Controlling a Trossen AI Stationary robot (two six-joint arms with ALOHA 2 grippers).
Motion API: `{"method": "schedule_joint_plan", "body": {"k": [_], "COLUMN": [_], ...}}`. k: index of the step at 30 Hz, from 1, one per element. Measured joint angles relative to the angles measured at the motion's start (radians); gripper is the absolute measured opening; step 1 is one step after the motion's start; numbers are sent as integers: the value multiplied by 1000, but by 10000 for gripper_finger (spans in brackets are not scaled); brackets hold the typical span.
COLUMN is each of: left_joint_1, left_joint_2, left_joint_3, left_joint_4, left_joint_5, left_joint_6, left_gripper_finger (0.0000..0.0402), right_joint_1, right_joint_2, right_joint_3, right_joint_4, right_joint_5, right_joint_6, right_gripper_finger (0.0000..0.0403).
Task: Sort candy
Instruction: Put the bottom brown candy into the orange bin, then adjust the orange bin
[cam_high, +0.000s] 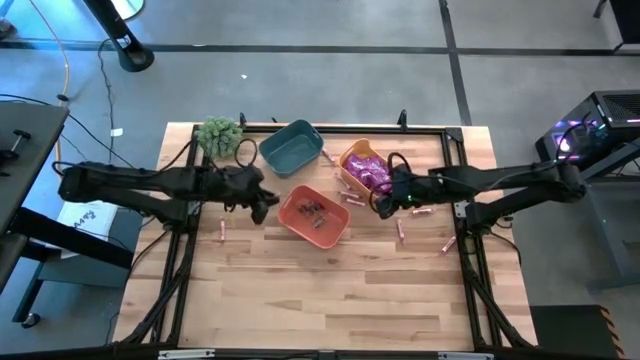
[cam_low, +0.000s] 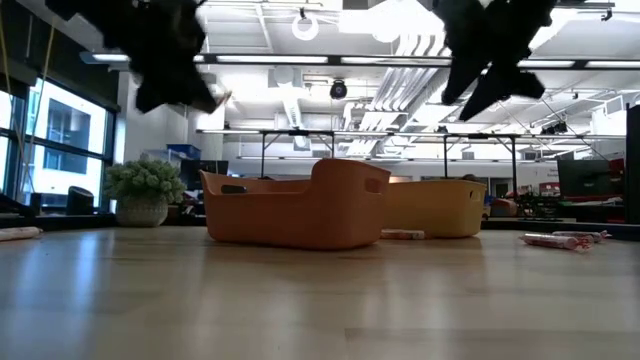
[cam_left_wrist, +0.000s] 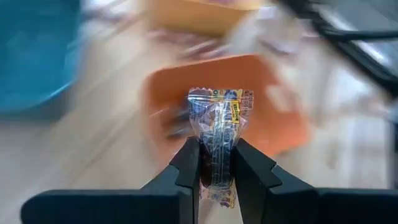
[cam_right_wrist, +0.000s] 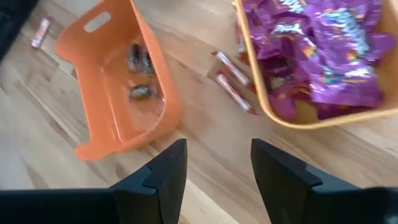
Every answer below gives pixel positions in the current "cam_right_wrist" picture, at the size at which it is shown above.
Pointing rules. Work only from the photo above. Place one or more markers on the purple Skittles candy pack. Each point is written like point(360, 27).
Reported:
point(280, 70)
point(273, 28)
point(284, 104)
point(345, 56)

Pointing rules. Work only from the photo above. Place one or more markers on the pink white Smarties roll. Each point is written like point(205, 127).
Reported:
point(234, 94)
point(40, 32)
point(233, 69)

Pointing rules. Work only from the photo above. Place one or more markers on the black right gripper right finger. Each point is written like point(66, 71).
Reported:
point(295, 193)

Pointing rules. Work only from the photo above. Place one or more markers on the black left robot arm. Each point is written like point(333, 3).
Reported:
point(12, 21)

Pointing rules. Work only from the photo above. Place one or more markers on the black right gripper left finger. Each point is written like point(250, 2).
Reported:
point(155, 193)

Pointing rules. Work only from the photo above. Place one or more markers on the small dark candy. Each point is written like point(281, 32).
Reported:
point(142, 92)
point(140, 59)

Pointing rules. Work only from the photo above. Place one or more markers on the orange plastic bin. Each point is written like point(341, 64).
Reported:
point(93, 81)

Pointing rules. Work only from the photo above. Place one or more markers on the yellow plastic bin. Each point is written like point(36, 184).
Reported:
point(303, 113)

